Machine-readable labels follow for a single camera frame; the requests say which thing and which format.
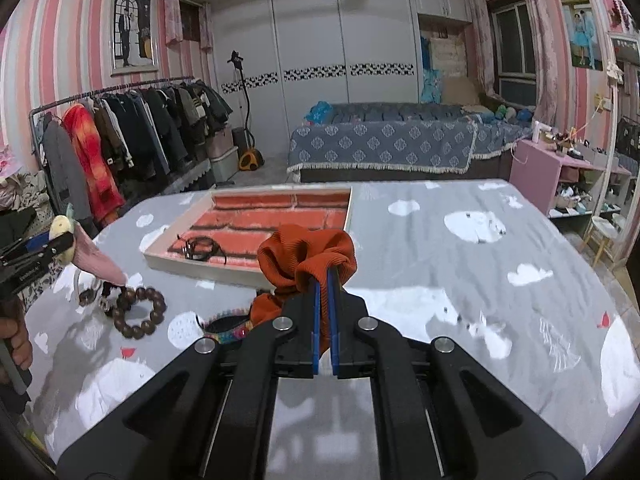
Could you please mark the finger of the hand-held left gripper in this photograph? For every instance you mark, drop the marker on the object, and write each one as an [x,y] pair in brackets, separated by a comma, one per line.
[36,243]
[57,245]

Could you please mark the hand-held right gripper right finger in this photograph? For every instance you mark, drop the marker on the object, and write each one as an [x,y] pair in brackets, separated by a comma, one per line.
[334,320]

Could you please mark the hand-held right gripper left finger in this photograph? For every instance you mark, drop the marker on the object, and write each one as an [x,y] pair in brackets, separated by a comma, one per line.
[316,320]

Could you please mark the pink plush hair accessory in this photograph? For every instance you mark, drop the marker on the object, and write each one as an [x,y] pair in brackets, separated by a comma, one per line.
[97,260]

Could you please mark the orange scrunchie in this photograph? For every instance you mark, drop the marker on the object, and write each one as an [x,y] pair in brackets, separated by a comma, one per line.
[300,252]

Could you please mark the brick pattern tray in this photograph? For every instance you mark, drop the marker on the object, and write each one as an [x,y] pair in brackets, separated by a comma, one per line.
[260,215]

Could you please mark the person's left hand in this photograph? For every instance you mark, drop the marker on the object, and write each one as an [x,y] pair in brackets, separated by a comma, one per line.
[17,332]

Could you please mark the patterned cloth pile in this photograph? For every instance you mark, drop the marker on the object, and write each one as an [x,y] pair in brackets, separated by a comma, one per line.
[20,185]

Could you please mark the grey printed tablecloth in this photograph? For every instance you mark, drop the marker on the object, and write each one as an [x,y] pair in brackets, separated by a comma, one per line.
[425,260]

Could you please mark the row of hanging clothes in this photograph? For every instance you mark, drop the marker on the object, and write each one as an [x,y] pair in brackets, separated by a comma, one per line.
[150,125]

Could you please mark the metal clothes rack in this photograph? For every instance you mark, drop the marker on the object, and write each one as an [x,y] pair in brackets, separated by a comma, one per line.
[100,91]

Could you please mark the yellow garment steamer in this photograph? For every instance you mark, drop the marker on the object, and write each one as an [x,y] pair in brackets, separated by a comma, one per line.
[250,160]

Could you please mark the white storage box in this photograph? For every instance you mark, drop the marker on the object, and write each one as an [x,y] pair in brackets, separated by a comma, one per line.
[225,167]

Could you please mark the blue patterned bedspread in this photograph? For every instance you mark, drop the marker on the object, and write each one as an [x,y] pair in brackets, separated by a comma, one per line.
[380,145]

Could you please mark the pink storage box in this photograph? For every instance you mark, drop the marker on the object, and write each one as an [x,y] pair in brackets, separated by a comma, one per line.
[220,142]

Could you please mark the blue plastic bag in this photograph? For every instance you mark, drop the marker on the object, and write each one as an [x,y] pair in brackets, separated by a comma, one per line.
[320,111]

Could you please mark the pink cabinet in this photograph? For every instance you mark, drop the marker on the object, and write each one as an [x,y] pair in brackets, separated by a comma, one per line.
[535,170]

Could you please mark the blue hanging garment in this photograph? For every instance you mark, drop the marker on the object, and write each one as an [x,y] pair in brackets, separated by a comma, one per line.
[429,85]

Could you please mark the small curtained window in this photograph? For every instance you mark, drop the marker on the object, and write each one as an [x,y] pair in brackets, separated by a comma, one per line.
[190,20]

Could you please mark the pile of pillows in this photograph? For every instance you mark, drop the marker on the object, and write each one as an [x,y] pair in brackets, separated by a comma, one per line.
[500,111]

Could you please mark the white stool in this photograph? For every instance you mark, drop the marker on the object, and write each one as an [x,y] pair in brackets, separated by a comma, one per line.
[602,232]

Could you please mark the white wardrobe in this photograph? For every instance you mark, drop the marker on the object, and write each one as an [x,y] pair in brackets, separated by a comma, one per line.
[310,35]

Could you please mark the pink floral curtain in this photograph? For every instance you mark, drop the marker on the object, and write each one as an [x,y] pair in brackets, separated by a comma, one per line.
[542,50]
[482,45]

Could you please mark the standing mirror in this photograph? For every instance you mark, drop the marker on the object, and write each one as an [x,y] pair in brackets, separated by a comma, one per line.
[627,160]

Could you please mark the dark bed frame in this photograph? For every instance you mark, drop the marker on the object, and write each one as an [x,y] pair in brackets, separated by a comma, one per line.
[400,175]

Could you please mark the framed wall poster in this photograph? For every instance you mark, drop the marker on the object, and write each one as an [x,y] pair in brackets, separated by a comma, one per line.
[134,30]

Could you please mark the wall socket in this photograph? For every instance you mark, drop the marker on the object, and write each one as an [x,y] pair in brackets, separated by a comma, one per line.
[605,103]

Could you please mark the wall photo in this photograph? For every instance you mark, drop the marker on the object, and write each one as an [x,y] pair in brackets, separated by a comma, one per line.
[582,35]

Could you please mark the red flower wall decoration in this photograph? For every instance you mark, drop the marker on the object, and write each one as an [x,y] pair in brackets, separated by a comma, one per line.
[620,12]

